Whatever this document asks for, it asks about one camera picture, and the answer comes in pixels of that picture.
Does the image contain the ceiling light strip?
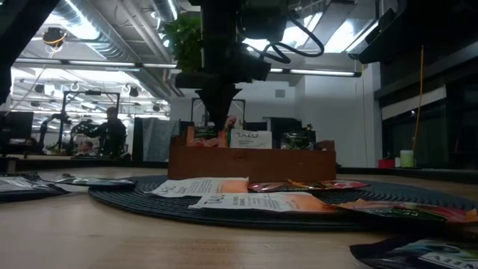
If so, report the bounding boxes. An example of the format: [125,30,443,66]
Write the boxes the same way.
[13,58,177,70]
[269,67,356,78]

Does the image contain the background black rig frame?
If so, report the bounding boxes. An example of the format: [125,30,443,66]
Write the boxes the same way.
[190,97,246,132]
[58,90,121,158]

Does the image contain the round dark woven placemat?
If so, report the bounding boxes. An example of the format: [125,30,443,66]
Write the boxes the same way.
[88,174,478,231]

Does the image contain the white and orange tea packet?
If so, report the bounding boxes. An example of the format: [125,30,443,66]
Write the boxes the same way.
[150,176,250,199]
[229,129,273,150]
[187,191,337,214]

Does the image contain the hanging cable reel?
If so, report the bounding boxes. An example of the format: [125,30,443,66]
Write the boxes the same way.
[41,26,68,49]

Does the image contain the black cabinet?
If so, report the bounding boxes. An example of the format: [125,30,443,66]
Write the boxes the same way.
[265,117,303,149]

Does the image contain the black tea packet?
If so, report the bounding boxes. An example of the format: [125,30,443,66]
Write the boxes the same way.
[279,129,317,151]
[55,176,136,189]
[350,235,478,269]
[0,171,71,203]

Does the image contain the wooden three-compartment tray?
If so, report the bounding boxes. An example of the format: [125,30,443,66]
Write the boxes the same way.
[167,136,338,184]

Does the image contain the grey partition cloth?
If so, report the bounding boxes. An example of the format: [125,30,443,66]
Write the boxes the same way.
[141,117,181,162]

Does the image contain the black looped gripper cable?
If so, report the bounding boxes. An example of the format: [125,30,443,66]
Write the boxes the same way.
[261,14,325,65]

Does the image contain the pale green cup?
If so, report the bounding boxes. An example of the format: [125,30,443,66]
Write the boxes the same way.
[400,149,415,168]

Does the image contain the green potted plant black pot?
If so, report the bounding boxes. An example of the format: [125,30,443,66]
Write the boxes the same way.
[163,13,205,75]

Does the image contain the black monitor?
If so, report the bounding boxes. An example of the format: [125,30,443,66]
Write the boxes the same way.
[0,111,34,141]

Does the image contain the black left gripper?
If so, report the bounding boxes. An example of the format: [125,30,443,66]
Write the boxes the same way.
[174,37,243,130]

